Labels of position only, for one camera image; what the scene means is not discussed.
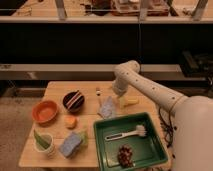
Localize black box on shelf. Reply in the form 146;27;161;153
179;51;213;77

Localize light blue towel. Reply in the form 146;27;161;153
98;96;116;119

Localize brown pine cone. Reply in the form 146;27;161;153
117;145;133;168

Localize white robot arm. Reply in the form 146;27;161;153
112;60;213;171

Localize blue green sponge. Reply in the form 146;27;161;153
59;130;88;158

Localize red bowl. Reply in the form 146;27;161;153
32;100;58;124

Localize white cup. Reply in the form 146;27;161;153
34;133;55;157

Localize green plastic tray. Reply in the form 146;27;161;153
93;113;168;171

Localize green leaf toy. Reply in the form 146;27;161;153
33;130;50;149

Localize orange fruit toy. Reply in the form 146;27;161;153
64;115;77;129

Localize yellow banana toy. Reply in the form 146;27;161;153
119;97;139;108

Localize wooden table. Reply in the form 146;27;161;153
18;80;171;169

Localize dark striped bowl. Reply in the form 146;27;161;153
63;90;85;113

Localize white dish brush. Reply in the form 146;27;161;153
105;125;146;141

